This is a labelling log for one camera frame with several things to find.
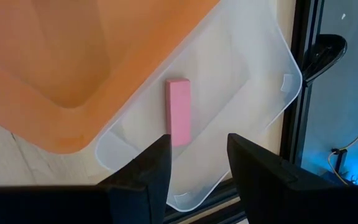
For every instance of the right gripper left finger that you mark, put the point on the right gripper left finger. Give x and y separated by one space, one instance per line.
73 205

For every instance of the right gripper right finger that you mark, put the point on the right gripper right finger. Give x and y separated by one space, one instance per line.
291 199

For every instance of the pink wooden plank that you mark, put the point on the pink wooden plank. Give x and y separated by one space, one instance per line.
179 109

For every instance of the orange plastic bin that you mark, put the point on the orange plastic bin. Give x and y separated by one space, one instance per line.
57 62

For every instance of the clear plastic bin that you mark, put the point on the clear plastic bin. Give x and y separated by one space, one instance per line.
228 77

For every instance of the black clamp knob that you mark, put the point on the black clamp knob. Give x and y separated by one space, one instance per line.
325 53

